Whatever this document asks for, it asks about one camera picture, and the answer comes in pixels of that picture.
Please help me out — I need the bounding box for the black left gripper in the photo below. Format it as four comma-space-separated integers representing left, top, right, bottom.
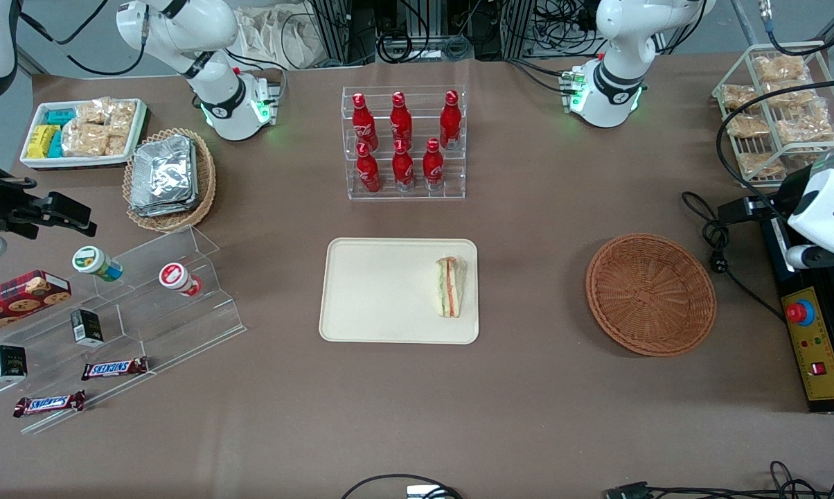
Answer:
718, 170, 816, 224

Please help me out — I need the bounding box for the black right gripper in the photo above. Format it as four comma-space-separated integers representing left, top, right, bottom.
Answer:
0, 158, 98, 240

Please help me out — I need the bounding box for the triangular sandwich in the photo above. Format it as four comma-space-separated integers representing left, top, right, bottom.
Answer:
434, 256, 468, 319

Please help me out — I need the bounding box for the white rectangular snack tray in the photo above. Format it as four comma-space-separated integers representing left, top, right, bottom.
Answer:
19, 98, 149, 171

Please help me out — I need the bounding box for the round brown wicker basket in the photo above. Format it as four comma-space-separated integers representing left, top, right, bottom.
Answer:
585, 233, 718, 358

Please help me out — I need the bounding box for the oval light wicker basket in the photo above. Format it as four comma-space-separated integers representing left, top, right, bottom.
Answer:
123, 128, 217, 233

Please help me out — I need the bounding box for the cream plastic tray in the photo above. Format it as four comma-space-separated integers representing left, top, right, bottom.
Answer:
319, 238, 480, 345

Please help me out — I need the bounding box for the yellow snack packet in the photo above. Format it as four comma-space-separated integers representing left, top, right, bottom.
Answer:
26, 125, 61, 159

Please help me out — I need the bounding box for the red tartan cookie box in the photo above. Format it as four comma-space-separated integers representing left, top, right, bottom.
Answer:
0, 270, 71, 339

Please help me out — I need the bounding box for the green lid yogurt cup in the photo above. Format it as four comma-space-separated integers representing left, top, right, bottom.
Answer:
72, 246, 123, 283

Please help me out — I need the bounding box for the small black carton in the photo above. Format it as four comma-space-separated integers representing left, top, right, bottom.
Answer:
70, 309, 104, 347
0, 344, 28, 384

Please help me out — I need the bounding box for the silver foil packet stack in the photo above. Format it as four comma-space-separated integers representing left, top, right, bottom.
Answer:
130, 134, 199, 218

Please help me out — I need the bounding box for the black yellow emergency stop box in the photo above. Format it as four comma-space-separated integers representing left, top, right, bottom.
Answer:
760, 211, 834, 414

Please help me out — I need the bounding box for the red lid yogurt cup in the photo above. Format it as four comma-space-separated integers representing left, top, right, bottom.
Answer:
159, 262, 202, 297

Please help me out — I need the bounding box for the brown Snickers bar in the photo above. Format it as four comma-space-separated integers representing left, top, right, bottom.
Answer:
13, 390, 87, 418
81, 356, 149, 381

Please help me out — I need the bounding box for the clear acrylic stepped display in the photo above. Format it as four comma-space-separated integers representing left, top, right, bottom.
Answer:
0, 225, 246, 436

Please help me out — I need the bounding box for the red cola bottle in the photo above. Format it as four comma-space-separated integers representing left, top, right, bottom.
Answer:
392, 139, 415, 193
351, 92, 379, 152
439, 90, 461, 150
390, 91, 413, 150
423, 137, 445, 191
355, 142, 382, 193

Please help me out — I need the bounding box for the white cloth bag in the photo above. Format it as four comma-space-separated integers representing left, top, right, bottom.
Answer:
237, 6, 321, 70

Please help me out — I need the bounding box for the clear acrylic bottle rack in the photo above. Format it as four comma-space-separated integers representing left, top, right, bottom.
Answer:
341, 85, 467, 201

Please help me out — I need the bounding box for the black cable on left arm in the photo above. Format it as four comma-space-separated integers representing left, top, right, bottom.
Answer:
716, 78, 834, 209

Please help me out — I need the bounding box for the white wire rack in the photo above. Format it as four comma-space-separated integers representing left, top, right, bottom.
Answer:
711, 42, 834, 186

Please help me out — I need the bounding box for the coiled black cable bundle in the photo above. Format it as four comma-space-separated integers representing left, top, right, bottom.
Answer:
375, 28, 474, 63

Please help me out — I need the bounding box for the black cable with silver connector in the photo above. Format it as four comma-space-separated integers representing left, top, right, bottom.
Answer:
341, 474, 463, 499

